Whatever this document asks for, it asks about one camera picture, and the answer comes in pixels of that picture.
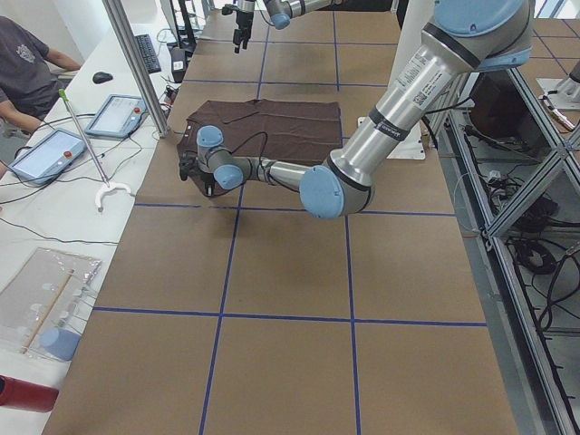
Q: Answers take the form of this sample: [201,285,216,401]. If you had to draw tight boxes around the brown t-shirt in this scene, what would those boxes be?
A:
[177,100,342,197]

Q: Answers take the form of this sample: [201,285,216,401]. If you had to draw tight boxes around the clear plastic bag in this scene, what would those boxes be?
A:
[1,248,102,362]

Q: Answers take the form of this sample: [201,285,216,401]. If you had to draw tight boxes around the teach pendant tablet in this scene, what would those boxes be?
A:
[84,94,147,139]
[8,129,85,185]

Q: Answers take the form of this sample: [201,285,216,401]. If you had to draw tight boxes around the reacher stick white claw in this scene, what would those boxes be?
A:
[58,89,133,212]

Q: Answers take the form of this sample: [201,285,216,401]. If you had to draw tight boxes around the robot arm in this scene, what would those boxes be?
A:
[221,0,343,53]
[195,0,535,219]

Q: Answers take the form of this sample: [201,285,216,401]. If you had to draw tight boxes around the black keyboard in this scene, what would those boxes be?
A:
[134,34,161,73]

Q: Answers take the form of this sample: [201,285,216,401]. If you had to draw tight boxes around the seated person grey shirt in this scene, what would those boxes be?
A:
[1,16,82,133]

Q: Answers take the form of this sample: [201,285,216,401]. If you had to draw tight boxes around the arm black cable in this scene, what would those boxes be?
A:
[224,130,273,182]

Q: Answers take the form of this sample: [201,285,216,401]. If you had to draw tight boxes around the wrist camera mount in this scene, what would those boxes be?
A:
[179,151,198,181]

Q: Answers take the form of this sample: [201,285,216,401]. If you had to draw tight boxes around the red cylinder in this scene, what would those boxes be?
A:
[1,375,59,412]

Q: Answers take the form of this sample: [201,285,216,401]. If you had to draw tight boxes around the far teach pendant tablet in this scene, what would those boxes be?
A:
[84,94,147,139]

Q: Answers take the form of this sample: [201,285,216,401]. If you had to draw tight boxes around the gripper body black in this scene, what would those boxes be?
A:
[237,7,253,33]
[198,167,216,187]

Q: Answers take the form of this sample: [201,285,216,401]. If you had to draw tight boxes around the wooden stick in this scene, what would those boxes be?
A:
[19,269,74,354]

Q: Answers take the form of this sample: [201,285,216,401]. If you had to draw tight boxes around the aluminium frame post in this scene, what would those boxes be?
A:
[102,0,169,138]

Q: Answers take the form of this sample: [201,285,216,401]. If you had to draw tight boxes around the black computer mouse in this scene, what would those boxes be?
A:
[92,72,113,84]

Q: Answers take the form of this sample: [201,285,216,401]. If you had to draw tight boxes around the near teach pendant tablet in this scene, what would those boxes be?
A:
[8,129,85,185]

